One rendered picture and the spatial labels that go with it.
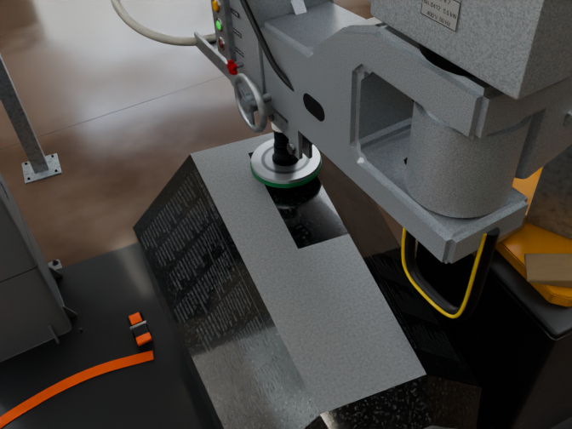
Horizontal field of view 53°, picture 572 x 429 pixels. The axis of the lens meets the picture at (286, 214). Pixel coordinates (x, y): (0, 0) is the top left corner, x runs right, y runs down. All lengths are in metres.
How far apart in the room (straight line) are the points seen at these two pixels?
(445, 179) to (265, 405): 0.70
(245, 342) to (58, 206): 1.98
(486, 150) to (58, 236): 2.46
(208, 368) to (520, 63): 1.12
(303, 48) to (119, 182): 2.18
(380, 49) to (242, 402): 0.89
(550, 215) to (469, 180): 0.83
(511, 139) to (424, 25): 0.24
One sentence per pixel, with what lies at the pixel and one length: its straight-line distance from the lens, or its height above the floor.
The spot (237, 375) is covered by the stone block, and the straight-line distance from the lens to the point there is 1.48.
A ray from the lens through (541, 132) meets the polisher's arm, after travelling 1.08.
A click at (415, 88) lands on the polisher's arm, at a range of 0.95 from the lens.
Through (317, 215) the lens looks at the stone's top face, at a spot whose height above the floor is 0.87.
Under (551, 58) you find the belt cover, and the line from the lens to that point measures 0.78.
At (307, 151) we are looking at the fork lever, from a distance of 1.45.
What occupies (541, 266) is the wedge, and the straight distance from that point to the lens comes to 1.71.
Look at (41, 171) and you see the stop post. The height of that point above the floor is 0.01.
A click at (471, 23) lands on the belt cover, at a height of 1.68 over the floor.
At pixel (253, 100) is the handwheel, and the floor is 1.27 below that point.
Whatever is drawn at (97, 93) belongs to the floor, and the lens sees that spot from 4.11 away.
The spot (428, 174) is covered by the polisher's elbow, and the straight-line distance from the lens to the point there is 1.01.
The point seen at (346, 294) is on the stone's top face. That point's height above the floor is 0.87.
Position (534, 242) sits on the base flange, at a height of 0.78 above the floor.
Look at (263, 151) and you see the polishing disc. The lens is 1.79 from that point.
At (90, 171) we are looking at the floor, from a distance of 3.42.
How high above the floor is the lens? 2.01
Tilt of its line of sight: 44 degrees down
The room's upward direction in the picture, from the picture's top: 4 degrees counter-clockwise
